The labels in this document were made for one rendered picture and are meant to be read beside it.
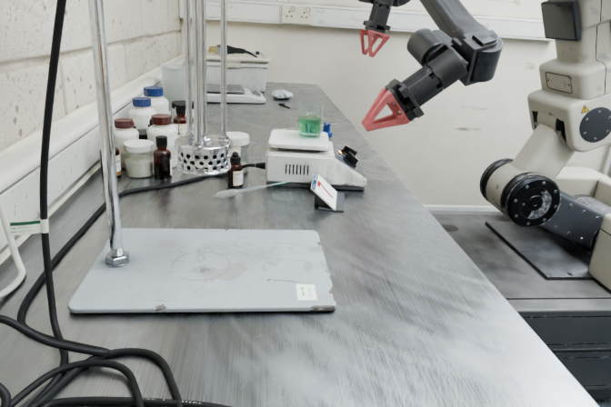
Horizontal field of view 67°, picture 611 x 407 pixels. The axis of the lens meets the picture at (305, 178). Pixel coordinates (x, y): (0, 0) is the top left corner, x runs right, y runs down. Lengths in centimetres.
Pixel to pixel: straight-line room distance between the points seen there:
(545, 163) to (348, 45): 121
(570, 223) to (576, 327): 33
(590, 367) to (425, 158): 141
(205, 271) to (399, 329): 24
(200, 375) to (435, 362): 23
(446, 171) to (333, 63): 90
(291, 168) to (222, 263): 33
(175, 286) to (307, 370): 19
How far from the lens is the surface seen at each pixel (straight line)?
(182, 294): 56
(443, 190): 275
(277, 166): 89
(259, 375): 47
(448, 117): 263
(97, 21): 55
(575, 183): 196
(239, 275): 59
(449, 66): 86
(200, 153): 53
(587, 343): 160
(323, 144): 89
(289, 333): 52
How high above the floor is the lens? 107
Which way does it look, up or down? 19 degrees down
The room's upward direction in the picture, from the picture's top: 4 degrees clockwise
